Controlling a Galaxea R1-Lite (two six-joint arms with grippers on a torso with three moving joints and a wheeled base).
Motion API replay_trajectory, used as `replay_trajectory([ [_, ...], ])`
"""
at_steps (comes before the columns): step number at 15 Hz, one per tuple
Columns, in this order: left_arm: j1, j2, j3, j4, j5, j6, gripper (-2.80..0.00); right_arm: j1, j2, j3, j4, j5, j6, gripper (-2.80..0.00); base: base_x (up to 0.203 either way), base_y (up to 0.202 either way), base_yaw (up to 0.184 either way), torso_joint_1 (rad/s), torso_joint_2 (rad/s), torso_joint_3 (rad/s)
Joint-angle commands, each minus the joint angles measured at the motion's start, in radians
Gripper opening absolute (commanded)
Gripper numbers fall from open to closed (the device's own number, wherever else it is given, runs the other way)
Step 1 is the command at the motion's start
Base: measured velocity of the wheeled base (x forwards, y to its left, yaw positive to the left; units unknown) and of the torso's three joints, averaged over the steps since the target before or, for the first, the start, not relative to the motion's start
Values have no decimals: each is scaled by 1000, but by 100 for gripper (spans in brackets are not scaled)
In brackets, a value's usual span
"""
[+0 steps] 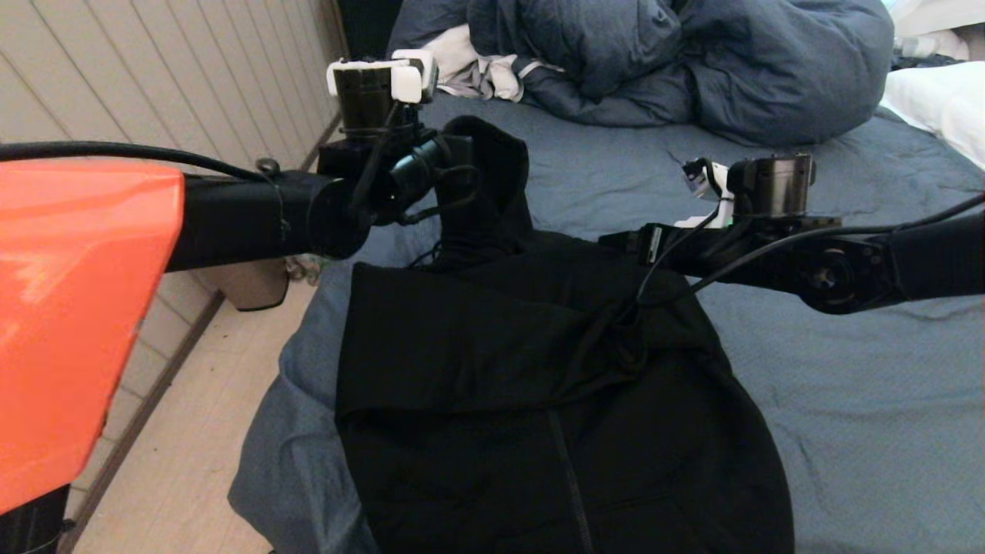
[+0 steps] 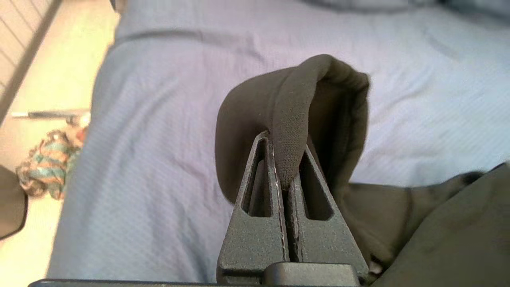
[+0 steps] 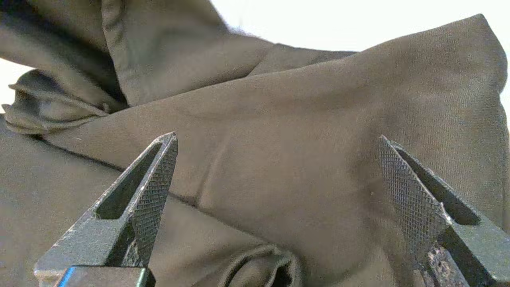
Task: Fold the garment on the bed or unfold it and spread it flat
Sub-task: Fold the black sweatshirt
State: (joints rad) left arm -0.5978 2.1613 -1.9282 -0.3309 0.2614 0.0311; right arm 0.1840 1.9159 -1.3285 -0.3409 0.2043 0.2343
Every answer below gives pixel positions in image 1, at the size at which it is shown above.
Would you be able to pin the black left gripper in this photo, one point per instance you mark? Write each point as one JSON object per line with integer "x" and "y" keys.
{"x": 458, "y": 158}

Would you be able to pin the brown trash bin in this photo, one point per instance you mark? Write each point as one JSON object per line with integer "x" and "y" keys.
{"x": 254, "y": 288}

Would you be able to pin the beige crumpled item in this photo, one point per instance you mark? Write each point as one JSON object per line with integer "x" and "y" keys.
{"x": 927, "y": 45}

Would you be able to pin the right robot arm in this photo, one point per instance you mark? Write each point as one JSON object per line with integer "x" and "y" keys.
{"x": 846, "y": 269}

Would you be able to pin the blue-sheeted bed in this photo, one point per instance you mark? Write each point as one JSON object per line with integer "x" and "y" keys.
{"x": 846, "y": 385}

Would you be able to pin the white pillow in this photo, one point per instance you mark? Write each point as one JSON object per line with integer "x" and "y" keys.
{"x": 946, "y": 100}

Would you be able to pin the crumpled white garment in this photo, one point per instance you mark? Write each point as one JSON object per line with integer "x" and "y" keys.
{"x": 492, "y": 73}

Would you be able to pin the white blanket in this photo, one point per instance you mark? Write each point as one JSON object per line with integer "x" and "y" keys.
{"x": 943, "y": 14}

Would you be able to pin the black cabinet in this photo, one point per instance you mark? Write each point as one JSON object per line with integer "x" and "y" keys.
{"x": 369, "y": 31}

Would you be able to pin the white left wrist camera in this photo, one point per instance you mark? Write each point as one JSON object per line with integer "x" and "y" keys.
{"x": 415, "y": 77}

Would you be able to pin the black hoodie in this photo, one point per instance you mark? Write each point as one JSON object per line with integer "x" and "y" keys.
{"x": 539, "y": 400}

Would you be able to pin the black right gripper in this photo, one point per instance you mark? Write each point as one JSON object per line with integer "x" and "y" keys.
{"x": 642, "y": 245}

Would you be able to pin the dark blue duvet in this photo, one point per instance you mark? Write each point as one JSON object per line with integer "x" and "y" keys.
{"x": 769, "y": 77}

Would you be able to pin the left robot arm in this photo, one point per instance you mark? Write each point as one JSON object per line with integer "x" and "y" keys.
{"x": 77, "y": 308}

